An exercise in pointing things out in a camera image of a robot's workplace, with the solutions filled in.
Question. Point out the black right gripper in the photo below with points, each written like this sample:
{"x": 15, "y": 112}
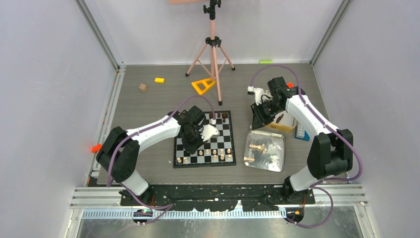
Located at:
{"x": 259, "y": 120}

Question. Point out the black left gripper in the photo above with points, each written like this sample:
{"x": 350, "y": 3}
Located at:
{"x": 192, "y": 148}

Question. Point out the yellow tin box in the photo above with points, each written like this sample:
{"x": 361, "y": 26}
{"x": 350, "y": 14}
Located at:
{"x": 287, "y": 124}

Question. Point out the silver metal tray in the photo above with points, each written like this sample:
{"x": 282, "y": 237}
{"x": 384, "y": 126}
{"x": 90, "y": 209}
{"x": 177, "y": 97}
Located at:
{"x": 272, "y": 157}

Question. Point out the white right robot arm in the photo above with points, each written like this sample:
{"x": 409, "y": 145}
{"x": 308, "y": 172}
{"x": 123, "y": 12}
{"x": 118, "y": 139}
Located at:
{"x": 330, "y": 153}

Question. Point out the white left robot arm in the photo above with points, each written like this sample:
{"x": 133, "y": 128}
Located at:
{"x": 119, "y": 153}

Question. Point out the dark piece in tin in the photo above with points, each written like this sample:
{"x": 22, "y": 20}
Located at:
{"x": 279, "y": 118}

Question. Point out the light piece on tray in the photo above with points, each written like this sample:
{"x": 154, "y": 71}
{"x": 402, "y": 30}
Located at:
{"x": 257, "y": 147}

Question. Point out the blue lego brick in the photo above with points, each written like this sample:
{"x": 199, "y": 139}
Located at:
{"x": 300, "y": 133}

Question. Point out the green tape piece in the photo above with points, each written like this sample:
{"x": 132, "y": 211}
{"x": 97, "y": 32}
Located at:
{"x": 265, "y": 62}

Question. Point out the small yellow block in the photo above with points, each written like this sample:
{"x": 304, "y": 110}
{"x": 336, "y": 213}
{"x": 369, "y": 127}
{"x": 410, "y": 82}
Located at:
{"x": 159, "y": 80}

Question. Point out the small brown wooden cube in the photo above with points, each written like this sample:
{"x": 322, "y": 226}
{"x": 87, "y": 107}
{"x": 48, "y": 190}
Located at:
{"x": 143, "y": 87}

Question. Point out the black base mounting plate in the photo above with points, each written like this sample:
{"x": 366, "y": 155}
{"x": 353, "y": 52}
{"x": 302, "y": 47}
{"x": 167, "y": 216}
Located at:
{"x": 222, "y": 197}

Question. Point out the orange red clip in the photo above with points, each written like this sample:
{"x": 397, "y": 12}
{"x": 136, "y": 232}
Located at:
{"x": 96, "y": 148}

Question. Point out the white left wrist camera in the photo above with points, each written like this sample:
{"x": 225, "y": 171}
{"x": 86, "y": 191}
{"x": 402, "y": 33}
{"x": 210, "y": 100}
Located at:
{"x": 209, "y": 131}

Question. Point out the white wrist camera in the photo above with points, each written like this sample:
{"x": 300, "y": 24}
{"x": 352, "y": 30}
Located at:
{"x": 209, "y": 131}
{"x": 258, "y": 94}

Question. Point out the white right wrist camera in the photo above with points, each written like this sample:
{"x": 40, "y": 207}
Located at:
{"x": 258, "y": 94}

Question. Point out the yellow triangular frame block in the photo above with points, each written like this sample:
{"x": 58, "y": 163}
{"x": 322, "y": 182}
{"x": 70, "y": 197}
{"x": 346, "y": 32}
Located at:
{"x": 204, "y": 85}

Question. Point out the pink camera tripod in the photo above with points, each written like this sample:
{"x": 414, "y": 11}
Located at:
{"x": 213, "y": 42}

